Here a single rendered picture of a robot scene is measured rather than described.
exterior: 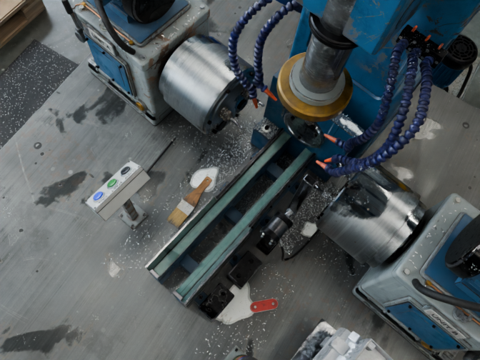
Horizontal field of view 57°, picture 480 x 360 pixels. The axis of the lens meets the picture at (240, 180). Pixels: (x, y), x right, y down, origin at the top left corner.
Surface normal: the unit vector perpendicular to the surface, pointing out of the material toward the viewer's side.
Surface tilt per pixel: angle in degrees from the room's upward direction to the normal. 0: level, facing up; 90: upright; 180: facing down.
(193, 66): 17
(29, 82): 0
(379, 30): 90
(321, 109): 0
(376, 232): 40
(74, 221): 0
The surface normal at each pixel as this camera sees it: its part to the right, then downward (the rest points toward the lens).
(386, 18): -0.65, 0.69
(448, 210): 0.07, -0.36
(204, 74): -0.13, -0.14
